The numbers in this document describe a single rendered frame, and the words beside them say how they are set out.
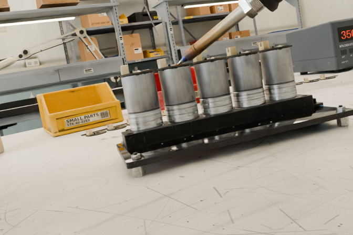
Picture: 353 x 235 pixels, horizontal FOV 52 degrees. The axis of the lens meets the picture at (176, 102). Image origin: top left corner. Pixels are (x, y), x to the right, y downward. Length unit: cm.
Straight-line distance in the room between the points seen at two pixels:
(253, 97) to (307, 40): 51
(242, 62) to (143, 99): 8
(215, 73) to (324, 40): 49
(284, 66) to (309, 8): 627
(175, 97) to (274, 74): 8
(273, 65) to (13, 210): 20
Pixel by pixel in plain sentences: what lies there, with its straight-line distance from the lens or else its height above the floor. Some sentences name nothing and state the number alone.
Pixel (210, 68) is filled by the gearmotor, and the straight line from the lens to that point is 27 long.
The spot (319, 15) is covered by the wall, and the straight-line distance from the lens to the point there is 643.
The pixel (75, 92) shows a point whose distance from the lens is 63.
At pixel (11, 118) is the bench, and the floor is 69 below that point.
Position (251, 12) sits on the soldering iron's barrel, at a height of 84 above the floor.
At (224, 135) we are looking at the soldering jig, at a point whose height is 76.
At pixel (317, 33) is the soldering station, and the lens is 75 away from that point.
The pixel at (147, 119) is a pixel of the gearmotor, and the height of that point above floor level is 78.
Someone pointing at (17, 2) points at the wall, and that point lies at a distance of 478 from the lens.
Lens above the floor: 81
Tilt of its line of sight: 5 degrees down
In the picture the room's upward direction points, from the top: 10 degrees counter-clockwise
